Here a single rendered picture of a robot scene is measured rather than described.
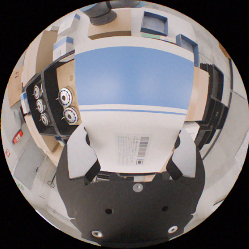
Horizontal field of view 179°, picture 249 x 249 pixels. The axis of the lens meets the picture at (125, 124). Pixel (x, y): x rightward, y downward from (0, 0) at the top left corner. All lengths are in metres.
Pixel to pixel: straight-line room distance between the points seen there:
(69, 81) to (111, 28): 0.36
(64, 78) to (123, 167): 0.48
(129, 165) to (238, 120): 2.90
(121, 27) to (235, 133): 3.01
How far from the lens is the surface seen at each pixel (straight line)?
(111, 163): 0.15
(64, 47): 0.62
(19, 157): 3.33
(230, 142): 3.03
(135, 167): 0.16
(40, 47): 0.74
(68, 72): 0.49
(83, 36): 0.67
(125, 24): 0.54
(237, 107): 2.97
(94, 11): 0.47
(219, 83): 1.35
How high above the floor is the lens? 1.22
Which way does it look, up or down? 58 degrees down
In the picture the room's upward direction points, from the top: 176 degrees counter-clockwise
